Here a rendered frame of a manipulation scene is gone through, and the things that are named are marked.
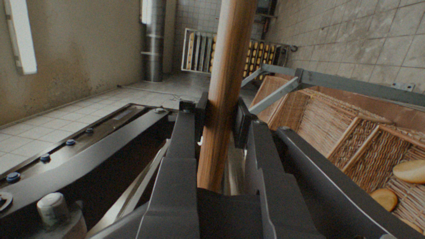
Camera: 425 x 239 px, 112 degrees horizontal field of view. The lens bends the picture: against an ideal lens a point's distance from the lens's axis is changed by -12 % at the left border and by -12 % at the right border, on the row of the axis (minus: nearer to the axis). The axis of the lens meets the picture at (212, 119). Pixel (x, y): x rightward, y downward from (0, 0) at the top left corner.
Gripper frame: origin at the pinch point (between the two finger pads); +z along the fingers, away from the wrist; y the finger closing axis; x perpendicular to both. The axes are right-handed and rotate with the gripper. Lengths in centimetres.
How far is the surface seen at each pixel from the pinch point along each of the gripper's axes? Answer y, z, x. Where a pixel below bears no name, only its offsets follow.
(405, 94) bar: 62, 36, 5
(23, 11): -136, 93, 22
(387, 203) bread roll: 56, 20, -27
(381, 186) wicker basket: 58, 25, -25
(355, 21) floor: 119, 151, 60
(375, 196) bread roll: 54, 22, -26
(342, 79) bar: 38, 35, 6
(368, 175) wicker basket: 51, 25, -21
